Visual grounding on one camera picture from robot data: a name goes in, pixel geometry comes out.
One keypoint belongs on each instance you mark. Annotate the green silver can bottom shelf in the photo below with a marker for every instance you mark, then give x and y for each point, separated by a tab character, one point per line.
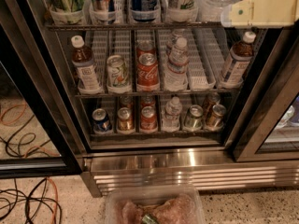
193	118

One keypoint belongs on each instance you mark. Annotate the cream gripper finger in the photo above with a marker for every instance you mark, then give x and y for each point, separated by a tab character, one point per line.
261	14

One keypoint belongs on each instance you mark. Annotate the front Coca-Cola can middle shelf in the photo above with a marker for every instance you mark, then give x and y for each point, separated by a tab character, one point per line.
147	70

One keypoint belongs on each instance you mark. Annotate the right iced tea bottle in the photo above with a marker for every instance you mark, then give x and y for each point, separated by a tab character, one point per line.
238	59

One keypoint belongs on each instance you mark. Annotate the rear Coca-Cola can middle shelf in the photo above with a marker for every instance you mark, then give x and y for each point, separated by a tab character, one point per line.
145	46

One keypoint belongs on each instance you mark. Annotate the open glass fridge door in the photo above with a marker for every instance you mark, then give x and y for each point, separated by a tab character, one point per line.
38	132

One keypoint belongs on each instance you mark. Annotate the blue can bottom shelf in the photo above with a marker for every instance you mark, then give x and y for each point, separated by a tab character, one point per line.
101	121

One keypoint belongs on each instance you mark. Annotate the front right gold can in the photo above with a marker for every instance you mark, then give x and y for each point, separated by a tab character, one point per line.
215	116

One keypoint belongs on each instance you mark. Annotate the rear water bottle middle shelf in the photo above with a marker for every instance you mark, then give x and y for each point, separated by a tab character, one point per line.
172	39

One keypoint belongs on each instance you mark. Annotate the stainless steel display fridge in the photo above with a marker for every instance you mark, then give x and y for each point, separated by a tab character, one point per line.
235	156

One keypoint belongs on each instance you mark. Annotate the gold can shelf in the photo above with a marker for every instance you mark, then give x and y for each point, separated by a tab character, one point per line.
127	101
125	119

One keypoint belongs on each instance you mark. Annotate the front red can bottom shelf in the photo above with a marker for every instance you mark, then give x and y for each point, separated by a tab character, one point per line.
148	118

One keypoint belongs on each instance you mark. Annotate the rear red can bottom shelf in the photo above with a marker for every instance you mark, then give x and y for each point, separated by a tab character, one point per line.
147	101

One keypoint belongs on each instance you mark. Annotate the white green soda can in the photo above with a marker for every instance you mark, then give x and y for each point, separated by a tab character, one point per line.
117	71

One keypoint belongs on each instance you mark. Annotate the pink cloth in bin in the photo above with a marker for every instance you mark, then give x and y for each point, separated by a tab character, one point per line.
179	210

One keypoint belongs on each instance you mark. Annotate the iced tea bottle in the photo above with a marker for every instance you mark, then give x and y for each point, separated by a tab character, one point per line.
238	59
83	60

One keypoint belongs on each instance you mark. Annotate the rear right gold can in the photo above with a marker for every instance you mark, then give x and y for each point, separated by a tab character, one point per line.
212	98

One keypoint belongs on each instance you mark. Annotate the clear plastic bin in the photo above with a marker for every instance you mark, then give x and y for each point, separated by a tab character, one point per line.
150	195

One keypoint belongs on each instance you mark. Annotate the front water bottle middle shelf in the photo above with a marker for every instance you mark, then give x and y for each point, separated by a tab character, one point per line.
177	63

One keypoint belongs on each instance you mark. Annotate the rear gold can bottom shelf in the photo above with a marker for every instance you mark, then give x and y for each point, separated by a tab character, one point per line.
127	101

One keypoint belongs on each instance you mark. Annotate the left iced tea bottle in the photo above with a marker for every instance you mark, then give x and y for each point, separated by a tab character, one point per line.
83	60

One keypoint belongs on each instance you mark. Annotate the water bottle bottom shelf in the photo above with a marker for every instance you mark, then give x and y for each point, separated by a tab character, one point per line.
171	116

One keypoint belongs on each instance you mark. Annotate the front gold can bottom shelf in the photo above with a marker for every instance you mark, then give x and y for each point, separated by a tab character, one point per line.
125	119

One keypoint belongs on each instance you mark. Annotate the green object in bin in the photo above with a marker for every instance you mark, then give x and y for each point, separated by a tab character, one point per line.
149	219

